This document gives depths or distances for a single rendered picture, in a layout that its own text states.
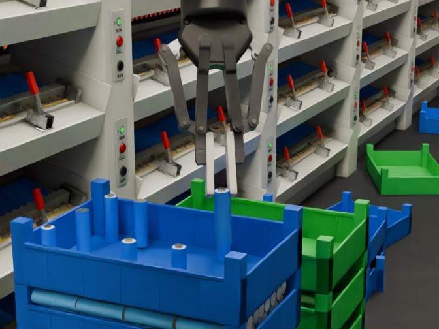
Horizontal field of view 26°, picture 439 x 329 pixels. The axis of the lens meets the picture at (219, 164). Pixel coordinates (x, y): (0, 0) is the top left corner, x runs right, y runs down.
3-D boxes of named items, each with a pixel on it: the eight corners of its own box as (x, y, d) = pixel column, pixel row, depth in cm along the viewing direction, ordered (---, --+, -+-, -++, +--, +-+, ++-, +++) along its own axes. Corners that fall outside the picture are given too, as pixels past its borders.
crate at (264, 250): (302, 265, 121) (304, 205, 119) (239, 328, 104) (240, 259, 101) (100, 232, 133) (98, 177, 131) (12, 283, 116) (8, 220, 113)
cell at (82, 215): (84, 213, 120) (86, 261, 122) (92, 209, 121) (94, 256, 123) (72, 211, 120) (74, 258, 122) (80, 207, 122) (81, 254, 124)
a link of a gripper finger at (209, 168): (213, 131, 104) (206, 132, 104) (214, 194, 103) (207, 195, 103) (211, 136, 107) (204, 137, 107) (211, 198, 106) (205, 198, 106)
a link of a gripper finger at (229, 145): (224, 136, 107) (230, 136, 107) (228, 198, 106) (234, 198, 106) (227, 131, 104) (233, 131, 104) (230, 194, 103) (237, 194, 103)
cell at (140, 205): (143, 203, 123) (144, 250, 125) (149, 199, 125) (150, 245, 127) (130, 202, 124) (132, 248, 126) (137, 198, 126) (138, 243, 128)
